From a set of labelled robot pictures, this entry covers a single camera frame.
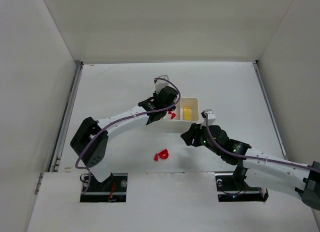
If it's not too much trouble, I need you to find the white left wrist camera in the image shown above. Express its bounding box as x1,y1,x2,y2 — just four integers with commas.
154,75,169,93

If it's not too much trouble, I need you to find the aluminium rail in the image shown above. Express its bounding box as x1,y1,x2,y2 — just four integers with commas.
252,61,287,159
46,60,84,172

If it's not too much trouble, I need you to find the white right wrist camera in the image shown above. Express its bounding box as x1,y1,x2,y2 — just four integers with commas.
201,109,216,126

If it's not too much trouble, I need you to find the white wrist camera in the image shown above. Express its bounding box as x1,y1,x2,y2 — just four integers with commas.
201,109,216,126
154,75,169,93

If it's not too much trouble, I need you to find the red lego ring piece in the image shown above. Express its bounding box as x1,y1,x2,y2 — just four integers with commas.
153,149,170,162

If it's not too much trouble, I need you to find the long yellow lego brick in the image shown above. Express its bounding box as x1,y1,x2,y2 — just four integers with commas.
183,107,192,121

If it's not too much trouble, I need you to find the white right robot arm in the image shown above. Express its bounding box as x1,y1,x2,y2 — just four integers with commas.
181,123,320,210

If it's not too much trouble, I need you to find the white three-compartment tray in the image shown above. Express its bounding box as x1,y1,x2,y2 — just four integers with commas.
152,97,199,133

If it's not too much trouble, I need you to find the red lego wing piece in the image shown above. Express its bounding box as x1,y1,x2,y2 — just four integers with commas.
168,111,176,120

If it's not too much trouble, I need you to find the left aluminium rail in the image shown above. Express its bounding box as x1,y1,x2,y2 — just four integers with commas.
46,60,84,172

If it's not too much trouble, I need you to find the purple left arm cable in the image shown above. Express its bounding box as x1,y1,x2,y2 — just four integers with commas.
74,77,181,195

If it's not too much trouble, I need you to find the right aluminium rail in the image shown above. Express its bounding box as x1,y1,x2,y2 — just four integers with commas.
252,61,287,159

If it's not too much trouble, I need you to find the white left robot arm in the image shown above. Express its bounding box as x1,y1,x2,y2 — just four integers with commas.
70,86,180,183

